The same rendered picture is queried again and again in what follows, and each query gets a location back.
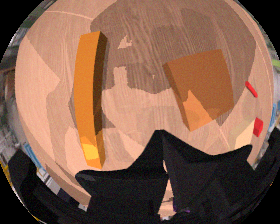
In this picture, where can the red square block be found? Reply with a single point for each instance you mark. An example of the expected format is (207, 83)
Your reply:
(258, 124)

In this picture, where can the red bar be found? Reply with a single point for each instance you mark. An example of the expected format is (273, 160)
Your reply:
(251, 89)

